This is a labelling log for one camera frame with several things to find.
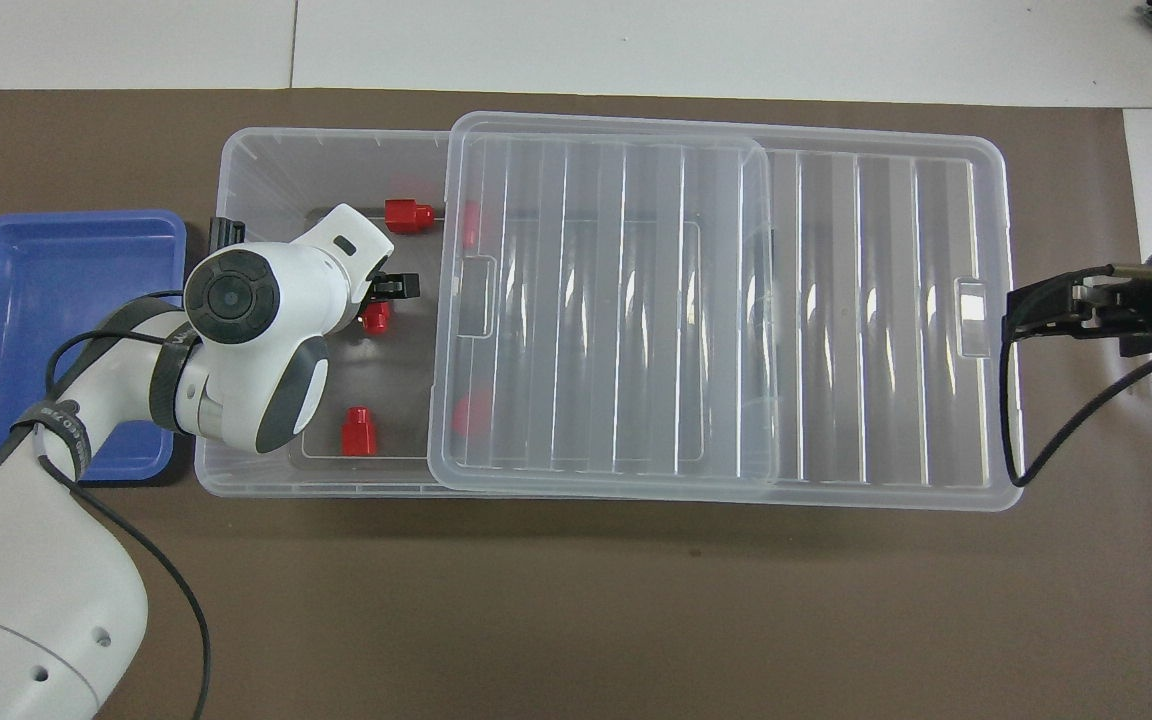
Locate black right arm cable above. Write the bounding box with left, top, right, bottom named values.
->
left=999, top=330, right=1152, bottom=488

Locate clear ribbed plastic lid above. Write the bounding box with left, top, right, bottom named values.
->
left=428, top=110, right=1025, bottom=513

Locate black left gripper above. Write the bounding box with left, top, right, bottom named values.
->
left=361, top=273, right=422, bottom=309

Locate blue plastic tray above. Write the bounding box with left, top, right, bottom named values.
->
left=0, top=208, right=187, bottom=483

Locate clear plastic storage box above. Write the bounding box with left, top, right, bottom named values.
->
left=194, top=127, right=779, bottom=499

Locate brown table mat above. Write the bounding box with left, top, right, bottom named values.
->
left=0, top=88, right=1152, bottom=720

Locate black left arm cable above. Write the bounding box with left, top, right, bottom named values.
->
left=0, top=290, right=213, bottom=720

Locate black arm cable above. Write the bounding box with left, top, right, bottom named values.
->
left=999, top=330, right=1152, bottom=488
left=0, top=290, right=213, bottom=720

